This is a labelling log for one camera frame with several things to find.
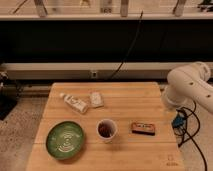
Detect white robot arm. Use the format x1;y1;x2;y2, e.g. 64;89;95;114
162;62;213;114

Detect small white packet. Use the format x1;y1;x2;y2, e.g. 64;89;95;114
90;92;104;108

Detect white tube bottle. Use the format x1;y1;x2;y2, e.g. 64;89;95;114
60;93;88;114

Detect brown snack box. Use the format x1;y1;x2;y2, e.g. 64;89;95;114
131;122;155;136

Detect black equipment at left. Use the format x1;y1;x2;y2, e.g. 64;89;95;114
0;71;21;121

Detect white wall outlet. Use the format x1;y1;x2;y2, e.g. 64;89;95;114
91;71;98;79

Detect black hanging cable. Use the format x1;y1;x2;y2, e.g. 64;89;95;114
108;10;145;80

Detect blue cable connector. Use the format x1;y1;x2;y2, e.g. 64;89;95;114
172;115;184;128

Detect black floor cables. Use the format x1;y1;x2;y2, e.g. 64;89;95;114
173;103;208;171

